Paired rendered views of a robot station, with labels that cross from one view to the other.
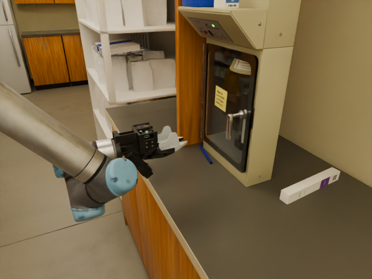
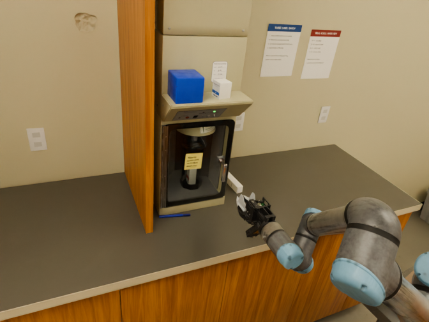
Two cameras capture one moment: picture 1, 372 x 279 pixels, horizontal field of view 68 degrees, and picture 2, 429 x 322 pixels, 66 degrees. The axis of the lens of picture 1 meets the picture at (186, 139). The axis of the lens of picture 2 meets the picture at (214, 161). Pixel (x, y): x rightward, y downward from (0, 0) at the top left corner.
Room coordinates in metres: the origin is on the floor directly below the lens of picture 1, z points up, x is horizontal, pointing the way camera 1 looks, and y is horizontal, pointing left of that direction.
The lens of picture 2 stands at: (0.89, 1.07, 1.93)
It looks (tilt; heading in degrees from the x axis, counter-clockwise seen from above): 30 degrees down; 269
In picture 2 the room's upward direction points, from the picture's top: 7 degrees clockwise
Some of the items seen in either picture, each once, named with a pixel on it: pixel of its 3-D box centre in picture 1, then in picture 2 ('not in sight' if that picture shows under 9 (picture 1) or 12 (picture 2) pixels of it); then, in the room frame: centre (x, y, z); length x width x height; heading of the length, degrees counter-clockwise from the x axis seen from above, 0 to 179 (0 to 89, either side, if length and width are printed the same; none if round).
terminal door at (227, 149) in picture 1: (224, 106); (197, 165); (0.94, -0.14, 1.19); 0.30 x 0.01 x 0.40; 25
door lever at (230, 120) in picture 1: (233, 125); (222, 170); (0.83, -0.16, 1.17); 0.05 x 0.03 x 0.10; 115
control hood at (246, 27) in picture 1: (216, 25); (207, 110); (0.91, -0.09, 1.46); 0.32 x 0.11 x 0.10; 26
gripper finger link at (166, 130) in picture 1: (168, 134); (241, 200); (0.75, 0.05, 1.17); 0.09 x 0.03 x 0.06; 121
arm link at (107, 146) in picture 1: (106, 151); (271, 233); (0.65, 0.21, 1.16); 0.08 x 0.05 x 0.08; 26
